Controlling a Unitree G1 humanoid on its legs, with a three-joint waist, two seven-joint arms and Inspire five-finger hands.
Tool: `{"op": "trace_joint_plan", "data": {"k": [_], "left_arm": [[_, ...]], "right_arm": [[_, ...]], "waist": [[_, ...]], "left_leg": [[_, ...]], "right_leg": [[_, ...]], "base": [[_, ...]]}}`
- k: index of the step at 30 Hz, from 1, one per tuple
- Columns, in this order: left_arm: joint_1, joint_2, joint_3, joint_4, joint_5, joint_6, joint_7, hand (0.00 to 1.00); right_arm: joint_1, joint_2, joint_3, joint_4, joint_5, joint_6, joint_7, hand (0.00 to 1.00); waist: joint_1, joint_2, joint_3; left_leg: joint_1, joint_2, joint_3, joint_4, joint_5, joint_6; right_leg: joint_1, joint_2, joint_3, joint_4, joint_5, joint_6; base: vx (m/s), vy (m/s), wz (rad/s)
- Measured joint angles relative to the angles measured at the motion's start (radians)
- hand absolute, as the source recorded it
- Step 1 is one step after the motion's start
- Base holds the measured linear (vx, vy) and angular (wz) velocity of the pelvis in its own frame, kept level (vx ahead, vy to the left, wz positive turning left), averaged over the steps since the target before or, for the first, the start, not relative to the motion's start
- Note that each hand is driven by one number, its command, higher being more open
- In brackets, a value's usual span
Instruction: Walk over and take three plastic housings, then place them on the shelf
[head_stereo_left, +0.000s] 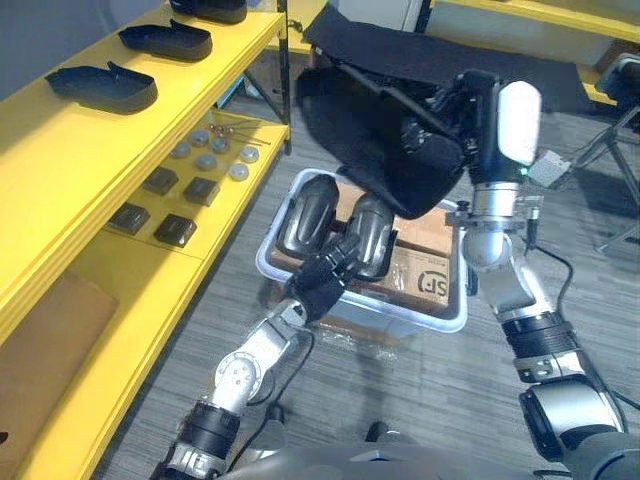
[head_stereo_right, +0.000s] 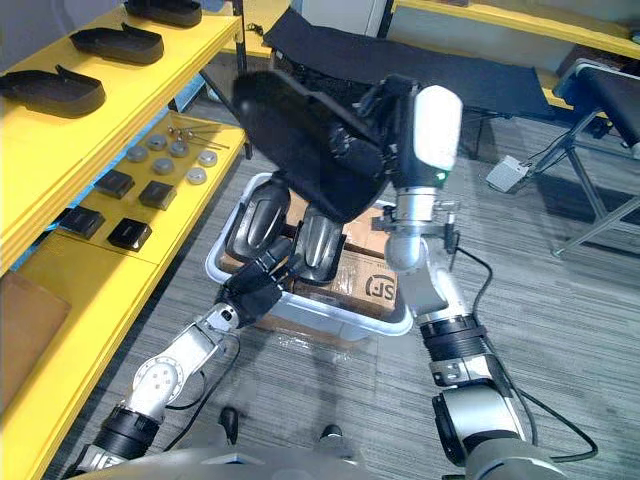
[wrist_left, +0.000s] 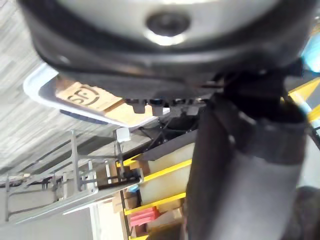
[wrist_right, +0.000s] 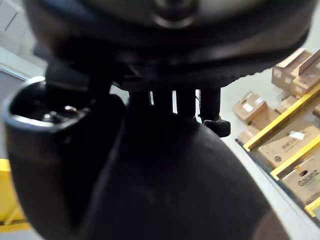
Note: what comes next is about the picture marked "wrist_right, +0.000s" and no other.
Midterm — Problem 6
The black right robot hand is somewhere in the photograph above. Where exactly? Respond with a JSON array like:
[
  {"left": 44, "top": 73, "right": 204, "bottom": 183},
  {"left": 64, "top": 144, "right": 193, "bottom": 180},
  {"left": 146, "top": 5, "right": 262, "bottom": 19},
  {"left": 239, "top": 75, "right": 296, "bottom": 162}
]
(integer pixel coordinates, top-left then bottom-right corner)
[{"left": 1, "top": 0, "right": 316, "bottom": 240}]

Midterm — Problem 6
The yellow shelf board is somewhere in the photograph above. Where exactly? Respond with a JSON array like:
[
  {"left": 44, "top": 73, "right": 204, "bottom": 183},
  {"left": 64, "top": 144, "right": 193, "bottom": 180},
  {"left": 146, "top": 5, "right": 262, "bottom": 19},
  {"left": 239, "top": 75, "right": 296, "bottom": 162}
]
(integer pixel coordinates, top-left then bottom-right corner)
[{"left": 0, "top": 157, "right": 31, "bottom": 232}]

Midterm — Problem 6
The long brown cardboard box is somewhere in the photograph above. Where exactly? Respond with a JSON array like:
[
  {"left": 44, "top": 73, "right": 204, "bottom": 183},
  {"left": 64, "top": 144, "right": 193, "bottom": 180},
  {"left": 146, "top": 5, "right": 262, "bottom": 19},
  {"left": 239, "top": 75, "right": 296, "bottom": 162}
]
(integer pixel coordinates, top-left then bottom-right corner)
[{"left": 257, "top": 125, "right": 320, "bottom": 169}]

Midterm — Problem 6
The yellow rack beam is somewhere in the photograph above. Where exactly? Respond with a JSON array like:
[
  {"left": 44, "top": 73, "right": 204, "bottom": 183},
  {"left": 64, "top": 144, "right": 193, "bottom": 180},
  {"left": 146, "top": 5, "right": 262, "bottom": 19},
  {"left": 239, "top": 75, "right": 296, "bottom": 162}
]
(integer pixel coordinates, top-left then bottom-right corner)
[
  {"left": 270, "top": 141, "right": 320, "bottom": 180},
  {"left": 304, "top": 194, "right": 320, "bottom": 218},
  {"left": 242, "top": 84, "right": 320, "bottom": 153}
]

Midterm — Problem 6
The cardboard box with Galanz print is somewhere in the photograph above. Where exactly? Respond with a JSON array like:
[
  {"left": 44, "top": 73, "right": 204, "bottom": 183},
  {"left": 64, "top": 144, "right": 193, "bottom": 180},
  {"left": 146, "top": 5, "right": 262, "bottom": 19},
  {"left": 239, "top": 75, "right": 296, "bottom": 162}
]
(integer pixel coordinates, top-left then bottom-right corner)
[{"left": 281, "top": 154, "right": 320, "bottom": 206}]

